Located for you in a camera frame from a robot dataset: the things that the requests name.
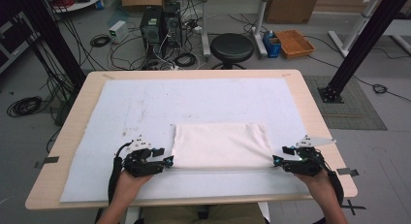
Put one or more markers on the person's right hand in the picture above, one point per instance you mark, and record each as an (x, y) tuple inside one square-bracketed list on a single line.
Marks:
[(318, 185)]

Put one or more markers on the dark equipment rack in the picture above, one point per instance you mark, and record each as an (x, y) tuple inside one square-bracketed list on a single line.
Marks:
[(14, 39)]

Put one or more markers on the black round stool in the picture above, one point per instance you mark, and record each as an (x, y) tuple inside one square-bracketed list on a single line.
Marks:
[(231, 47)]

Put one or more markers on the black computer tower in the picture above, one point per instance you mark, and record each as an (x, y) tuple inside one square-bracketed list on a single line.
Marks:
[(151, 30), (173, 25)]

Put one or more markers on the white power supply box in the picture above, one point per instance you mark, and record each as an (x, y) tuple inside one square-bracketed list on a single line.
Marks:
[(118, 30)]

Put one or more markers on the white felt mat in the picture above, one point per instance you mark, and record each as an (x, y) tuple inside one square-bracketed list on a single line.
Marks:
[(194, 101)]

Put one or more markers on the white printed tank top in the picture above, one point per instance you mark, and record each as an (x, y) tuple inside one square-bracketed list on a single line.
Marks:
[(223, 144)]

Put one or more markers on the black metal post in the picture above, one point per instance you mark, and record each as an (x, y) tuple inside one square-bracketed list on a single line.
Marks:
[(365, 43), (48, 33)]

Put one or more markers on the white metal stand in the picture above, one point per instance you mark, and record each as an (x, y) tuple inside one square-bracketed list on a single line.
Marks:
[(355, 28)]

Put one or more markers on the blue box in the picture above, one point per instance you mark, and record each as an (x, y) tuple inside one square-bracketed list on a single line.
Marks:
[(272, 44)]

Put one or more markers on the light wooden table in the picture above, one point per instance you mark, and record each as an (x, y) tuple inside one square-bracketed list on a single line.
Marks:
[(194, 73)]

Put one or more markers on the black tape cross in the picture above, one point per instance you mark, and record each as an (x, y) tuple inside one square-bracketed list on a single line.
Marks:
[(354, 207)]

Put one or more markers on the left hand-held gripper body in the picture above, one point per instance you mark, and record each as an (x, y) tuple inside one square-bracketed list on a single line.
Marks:
[(139, 159)]

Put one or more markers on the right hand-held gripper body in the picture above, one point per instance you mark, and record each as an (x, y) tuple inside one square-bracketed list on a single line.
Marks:
[(307, 164)]

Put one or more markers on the large brown cardboard box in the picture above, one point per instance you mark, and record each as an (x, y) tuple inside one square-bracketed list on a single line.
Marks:
[(290, 7)]

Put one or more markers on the grey floor mat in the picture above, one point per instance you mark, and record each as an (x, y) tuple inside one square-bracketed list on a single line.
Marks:
[(352, 111)]

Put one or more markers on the wooden tray on floor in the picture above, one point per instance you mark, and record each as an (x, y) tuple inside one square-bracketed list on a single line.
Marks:
[(294, 43)]

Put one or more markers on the person's left hand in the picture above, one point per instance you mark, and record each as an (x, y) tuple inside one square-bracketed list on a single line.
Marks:
[(131, 185)]

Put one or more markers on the black tape strip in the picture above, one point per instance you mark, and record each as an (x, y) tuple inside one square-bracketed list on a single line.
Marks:
[(347, 172), (48, 160)]

